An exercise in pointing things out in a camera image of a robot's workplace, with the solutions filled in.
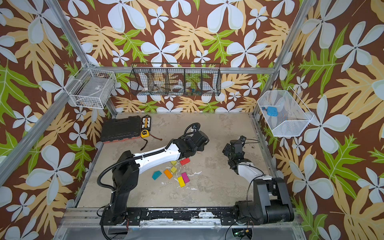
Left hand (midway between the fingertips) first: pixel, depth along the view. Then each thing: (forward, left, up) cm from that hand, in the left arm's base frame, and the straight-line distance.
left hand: (199, 139), depth 87 cm
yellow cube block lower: (-14, +15, -13) cm, 24 cm away
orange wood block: (-15, +18, -15) cm, 28 cm away
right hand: (-1, -20, -7) cm, 21 cm away
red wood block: (-8, +9, -14) cm, 18 cm away
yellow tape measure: (+13, +38, -13) cm, 42 cm away
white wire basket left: (+23, +63, +18) cm, 70 cm away
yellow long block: (-20, +10, -14) cm, 27 cm away
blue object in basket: (+12, -43, +12) cm, 46 cm away
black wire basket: (+37, +15, +16) cm, 43 cm away
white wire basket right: (+9, -48, +13) cm, 50 cm away
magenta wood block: (-18, +8, -14) cm, 24 cm away
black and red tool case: (+16, +61, -13) cm, 64 cm away
